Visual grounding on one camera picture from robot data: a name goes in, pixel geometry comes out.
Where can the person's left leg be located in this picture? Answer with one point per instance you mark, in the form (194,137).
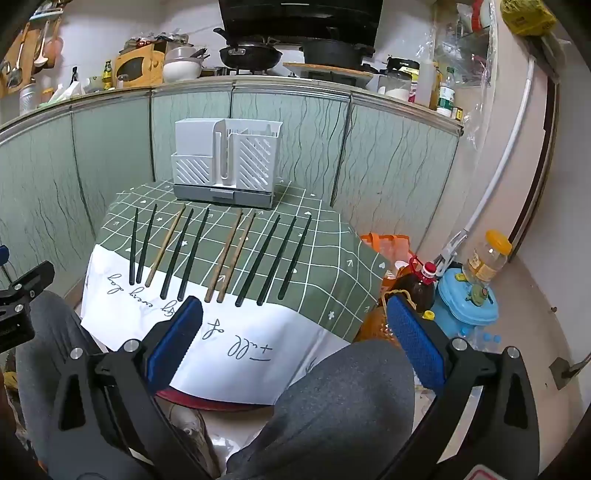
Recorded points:
(51,332)

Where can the white squeeze bottle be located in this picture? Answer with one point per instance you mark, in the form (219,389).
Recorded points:
(427,83)

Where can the white pipe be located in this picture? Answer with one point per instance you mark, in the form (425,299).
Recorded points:
(495,173)

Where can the black chopstick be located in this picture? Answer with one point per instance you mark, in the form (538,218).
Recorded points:
(134,244)
(147,244)
(296,256)
(259,258)
(278,258)
(195,254)
(177,254)

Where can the white plastic clamp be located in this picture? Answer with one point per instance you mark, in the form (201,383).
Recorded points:
(450,256)

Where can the white plastic bottle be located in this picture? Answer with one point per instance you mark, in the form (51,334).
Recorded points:
(487,14)

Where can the grey hanging cloth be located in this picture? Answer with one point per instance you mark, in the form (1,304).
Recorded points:
(549,50)

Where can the red plastic bottle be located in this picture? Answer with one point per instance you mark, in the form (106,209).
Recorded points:
(473,18)

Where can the white dish cloth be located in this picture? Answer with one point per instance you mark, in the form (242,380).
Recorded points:
(64,94)

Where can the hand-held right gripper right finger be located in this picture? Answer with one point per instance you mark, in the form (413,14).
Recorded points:
(415,341)

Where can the clear jar white powder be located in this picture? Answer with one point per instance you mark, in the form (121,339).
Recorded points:
(396,92)

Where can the green patterned kitchen cabinet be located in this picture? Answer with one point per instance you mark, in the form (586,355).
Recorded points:
(55,161)

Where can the glass wall shelf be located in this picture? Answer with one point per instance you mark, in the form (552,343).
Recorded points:
(461,41)

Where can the steel utensil cup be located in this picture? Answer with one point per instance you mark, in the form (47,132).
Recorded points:
(27,101)

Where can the orange bag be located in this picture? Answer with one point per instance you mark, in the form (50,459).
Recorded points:
(388,247)

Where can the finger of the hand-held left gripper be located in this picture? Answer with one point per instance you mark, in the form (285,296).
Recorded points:
(3,254)
(27,279)

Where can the white shoe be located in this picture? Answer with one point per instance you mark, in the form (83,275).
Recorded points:
(194,429)

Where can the black wok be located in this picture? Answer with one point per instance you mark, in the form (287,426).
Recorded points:
(249,56)

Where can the pack of water bottles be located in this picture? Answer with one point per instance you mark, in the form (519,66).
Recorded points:
(485,340)

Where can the person's right leg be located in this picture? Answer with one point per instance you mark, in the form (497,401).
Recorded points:
(323,415)

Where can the black cast iron pot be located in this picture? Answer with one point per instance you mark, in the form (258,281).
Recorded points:
(332,53)

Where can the yellow lid plastic jar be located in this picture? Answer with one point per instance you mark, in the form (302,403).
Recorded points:
(485,261)

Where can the green label bottle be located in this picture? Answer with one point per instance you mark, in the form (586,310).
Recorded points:
(445,99)

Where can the white grey chopstick holder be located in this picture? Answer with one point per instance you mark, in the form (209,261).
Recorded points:
(203,184)

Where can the grey metal bracket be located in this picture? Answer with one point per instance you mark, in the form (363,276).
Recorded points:
(565,367)

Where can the red stool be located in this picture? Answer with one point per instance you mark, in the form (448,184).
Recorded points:
(207,404)

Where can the wooden chopstick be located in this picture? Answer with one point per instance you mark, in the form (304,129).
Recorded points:
(166,244)
(225,254)
(238,256)

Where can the blue plastic container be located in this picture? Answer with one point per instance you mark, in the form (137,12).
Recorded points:
(461,309)

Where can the green checked tablecloth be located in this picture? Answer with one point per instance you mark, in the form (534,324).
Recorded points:
(323,258)

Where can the black range hood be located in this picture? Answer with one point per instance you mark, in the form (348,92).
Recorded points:
(300,18)

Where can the person's leg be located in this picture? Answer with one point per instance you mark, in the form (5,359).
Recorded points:
(51,332)
(323,415)

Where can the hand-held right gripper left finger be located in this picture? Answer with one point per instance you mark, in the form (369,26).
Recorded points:
(178,332)

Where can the wooden cutting board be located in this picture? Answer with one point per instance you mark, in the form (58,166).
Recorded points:
(295,66)

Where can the yellow plastic bag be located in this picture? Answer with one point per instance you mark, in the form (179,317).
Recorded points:
(526,18)

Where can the gas stove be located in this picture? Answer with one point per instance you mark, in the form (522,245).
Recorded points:
(231,71)

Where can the green frog toy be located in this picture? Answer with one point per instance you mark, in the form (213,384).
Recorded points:
(475,293)

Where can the hanging wooden board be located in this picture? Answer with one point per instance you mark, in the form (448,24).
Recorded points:
(21,50)

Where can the amber oil jug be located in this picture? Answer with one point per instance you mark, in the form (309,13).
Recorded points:
(374,323)

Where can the dark oil bottle red cap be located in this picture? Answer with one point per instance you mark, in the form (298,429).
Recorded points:
(418,288)

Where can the orange ladle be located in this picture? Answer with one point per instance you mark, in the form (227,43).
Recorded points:
(54,46)

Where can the steel hanging spoon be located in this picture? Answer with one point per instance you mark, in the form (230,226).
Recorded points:
(13,74)

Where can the white bowl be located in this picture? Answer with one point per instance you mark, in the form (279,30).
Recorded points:
(180,69)

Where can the small yellow label jar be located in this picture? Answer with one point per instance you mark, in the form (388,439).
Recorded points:
(457,114)

